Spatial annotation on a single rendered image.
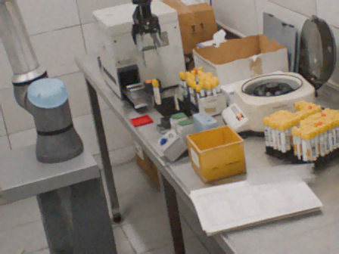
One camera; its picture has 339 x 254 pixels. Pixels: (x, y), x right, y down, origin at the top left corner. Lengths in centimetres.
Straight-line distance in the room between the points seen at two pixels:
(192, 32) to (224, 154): 124
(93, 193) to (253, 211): 62
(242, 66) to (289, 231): 93
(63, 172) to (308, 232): 78
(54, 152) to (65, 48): 186
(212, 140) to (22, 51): 65
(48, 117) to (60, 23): 184
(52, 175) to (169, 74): 82
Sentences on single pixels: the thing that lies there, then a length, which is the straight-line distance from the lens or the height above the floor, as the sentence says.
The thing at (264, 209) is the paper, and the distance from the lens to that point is 189.
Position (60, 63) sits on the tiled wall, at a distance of 409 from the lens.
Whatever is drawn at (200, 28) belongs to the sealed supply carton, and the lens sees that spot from 323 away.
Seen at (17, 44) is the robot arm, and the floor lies 127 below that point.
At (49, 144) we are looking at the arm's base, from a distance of 227.
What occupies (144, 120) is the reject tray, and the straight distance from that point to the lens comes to 257.
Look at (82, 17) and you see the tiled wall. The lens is 406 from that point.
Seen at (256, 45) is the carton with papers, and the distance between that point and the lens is 288.
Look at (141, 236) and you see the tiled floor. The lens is 359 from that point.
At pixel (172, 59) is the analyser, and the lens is 282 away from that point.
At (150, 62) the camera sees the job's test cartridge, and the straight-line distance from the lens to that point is 255.
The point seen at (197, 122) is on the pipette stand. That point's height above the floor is 96.
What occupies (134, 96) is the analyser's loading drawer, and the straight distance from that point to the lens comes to 269.
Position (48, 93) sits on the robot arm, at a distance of 222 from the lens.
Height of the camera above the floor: 184
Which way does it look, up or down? 20 degrees down
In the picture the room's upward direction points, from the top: 8 degrees counter-clockwise
